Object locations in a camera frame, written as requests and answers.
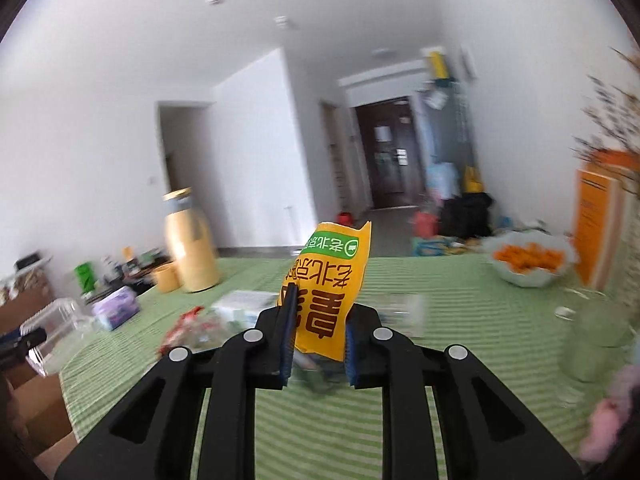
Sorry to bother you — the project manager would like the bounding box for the dried flower vase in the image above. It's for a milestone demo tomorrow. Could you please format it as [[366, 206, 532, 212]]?
[[574, 74, 639, 315]]

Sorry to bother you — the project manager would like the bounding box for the green glass cup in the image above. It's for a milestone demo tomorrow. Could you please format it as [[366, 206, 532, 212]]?
[[560, 290, 631, 384]]

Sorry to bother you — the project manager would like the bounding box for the orange book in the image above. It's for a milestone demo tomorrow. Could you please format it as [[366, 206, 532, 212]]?
[[574, 162, 631, 290]]

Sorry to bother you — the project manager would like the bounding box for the dark entrance door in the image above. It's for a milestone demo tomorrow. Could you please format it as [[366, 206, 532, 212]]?
[[354, 96, 425, 209]]

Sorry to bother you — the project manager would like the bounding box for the yellow thermos jug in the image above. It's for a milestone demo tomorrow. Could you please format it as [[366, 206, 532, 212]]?
[[164, 188, 220, 292]]

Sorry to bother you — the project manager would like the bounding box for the clear plastic container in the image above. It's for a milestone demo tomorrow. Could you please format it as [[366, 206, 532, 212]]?
[[20, 298, 94, 377]]

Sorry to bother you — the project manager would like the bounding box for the yellow round cup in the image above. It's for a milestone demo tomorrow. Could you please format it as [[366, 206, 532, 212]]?
[[152, 262, 181, 294]]

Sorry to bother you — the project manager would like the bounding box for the red white snack wrapper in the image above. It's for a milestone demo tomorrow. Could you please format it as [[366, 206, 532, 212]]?
[[157, 306, 224, 356]]

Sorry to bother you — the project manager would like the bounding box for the grey refrigerator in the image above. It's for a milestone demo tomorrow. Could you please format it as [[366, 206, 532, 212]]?
[[422, 78, 475, 195]]

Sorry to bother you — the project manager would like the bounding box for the yellow snack bag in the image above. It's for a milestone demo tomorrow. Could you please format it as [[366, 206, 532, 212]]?
[[278, 222, 372, 362]]

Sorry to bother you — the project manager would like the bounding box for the purple tissue box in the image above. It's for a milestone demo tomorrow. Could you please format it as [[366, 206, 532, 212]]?
[[92, 286, 140, 332]]

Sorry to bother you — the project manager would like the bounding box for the green checkered tablecloth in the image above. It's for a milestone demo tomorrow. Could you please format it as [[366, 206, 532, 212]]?
[[58, 253, 632, 480]]

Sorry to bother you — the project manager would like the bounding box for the pink cloth rag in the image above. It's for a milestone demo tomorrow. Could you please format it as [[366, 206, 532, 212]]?
[[578, 365, 639, 464]]

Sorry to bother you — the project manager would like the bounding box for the bowl of orange snacks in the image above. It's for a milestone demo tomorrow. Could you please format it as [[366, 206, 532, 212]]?
[[482, 230, 578, 288]]

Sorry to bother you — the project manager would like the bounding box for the cluttered side table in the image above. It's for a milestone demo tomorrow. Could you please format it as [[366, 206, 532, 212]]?
[[74, 247, 169, 304]]

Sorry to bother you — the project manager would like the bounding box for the white blue tissue pack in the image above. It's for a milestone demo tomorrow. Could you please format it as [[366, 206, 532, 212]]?
[[210, 290, 278, 330]]

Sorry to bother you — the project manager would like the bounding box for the brown cardboard trash box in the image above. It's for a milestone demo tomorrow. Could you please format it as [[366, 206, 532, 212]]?
[[1, 285, 77, 456]]

